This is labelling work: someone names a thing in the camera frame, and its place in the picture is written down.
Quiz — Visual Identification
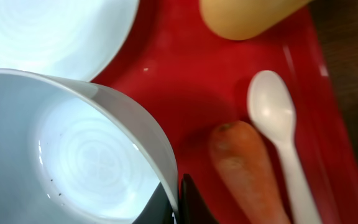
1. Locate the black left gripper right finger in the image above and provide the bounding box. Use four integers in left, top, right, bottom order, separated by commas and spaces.
179, 174, 218, 224

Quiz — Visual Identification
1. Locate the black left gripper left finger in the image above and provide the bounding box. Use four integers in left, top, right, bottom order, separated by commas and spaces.
133, 184, 175, 224

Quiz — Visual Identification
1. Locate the light blue bowl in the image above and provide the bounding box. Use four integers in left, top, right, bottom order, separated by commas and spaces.
0, 69, 180, 224

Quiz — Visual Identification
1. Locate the yellow plastic cup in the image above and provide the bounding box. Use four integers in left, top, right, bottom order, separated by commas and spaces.
199, 0, 311, 40

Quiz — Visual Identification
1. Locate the orange carrot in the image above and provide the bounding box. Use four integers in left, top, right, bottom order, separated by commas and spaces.
209, 121, 290, 224

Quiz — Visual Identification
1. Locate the red serving tray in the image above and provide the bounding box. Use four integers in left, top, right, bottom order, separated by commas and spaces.
94, 1, 358, 223

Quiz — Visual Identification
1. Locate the white plastic spoon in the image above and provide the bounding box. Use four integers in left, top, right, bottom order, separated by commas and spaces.
247, 70, 322, 224

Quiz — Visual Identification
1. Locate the light blue plate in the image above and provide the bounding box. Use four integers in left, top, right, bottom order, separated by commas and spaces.
0, 0, 140, 82

